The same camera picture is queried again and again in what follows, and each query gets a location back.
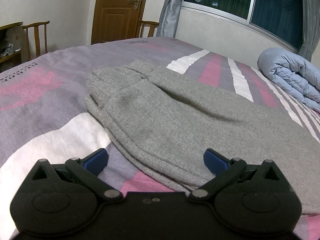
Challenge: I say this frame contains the striped pink purple bed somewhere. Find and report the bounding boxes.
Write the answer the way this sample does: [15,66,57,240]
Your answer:
[0,36,320,240]

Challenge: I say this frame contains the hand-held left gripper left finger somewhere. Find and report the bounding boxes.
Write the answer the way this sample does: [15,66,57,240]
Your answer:
[30,148,124,202]

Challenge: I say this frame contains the brown wooden door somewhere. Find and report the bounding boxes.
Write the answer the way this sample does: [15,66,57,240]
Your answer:
[91,0,151,45]

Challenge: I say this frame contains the grey curtain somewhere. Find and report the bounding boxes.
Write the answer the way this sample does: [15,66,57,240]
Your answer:
[156,0,190,38]
[298,0,320,63]

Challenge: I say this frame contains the sliding glass window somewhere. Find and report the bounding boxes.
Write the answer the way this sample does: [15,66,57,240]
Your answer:
[183,0,307,52]

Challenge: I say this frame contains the grey pants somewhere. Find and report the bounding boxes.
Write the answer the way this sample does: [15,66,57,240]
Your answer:
[84,60,320,216]

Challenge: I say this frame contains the wooden chair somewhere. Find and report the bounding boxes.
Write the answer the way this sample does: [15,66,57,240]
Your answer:
[138,19,160,38]
[22,21,50,62]

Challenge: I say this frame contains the folded light blue duvet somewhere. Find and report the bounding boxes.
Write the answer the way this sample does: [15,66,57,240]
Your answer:
[257,47,320,113]

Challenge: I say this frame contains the wooden desk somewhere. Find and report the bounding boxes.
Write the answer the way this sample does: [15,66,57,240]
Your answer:
[0,22,23,73]

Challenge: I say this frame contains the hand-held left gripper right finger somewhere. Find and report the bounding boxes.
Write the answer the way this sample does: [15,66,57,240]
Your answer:
[189,148,283,203]

